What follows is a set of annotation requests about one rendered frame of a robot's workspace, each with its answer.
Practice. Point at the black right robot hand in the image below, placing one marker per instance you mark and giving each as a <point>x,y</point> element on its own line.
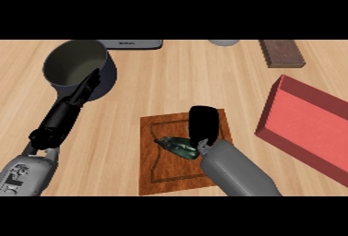
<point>203,124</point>

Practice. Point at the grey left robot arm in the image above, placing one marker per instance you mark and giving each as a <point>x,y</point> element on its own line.
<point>25,175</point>

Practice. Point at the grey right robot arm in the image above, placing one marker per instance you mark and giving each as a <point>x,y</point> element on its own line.
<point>237,172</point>

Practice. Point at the dark green cupcake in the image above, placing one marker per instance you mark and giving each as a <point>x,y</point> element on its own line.
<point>178,147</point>

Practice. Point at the brown wooden cutting board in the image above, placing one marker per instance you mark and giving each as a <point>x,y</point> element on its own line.
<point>174,153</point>

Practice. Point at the red cardboard box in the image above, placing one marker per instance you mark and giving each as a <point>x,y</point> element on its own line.
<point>308,129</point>

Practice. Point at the grey round object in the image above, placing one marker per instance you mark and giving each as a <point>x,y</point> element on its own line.
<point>223,42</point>

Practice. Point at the dark brown wooden block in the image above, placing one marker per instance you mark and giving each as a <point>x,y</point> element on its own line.
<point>282,53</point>

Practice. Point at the grey flat appliance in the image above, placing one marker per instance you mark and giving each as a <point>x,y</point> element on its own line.
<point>131,44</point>

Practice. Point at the dark grey pot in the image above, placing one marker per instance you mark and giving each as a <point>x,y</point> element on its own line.
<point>78,69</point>

